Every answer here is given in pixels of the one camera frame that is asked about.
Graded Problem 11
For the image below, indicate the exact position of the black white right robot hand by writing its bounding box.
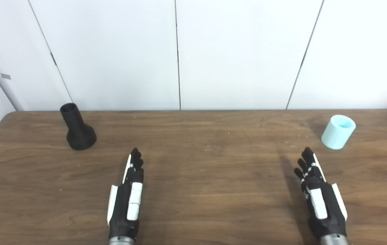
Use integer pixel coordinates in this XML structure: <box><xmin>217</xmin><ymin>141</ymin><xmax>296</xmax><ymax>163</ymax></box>
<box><xmin>294</xmin><ymin>147</ymin><xmax>348</xmax><ymax>240</ymax></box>

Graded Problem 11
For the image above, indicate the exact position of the light-blue cylindrical hose piece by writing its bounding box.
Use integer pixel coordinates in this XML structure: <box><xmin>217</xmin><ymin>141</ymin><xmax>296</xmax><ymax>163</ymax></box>
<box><xmin>321</xmin><ymin>115</ymin><xmax>356</xmax><ymax>150</ymax></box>

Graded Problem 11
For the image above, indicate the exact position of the black funnel-shaped nozzle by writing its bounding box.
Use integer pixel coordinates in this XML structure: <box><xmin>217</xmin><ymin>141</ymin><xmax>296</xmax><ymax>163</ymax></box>
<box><xmin>60</xmin><ymin>103</ymin><xmax>97</xmax><ymax>151</ymax></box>

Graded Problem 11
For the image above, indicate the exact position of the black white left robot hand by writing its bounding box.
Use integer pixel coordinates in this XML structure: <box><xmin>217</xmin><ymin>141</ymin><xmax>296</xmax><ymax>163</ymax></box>
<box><xmin>107</xmin><ymin>147</ymin><xmax>144</xmax><ymax>239</ymax></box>

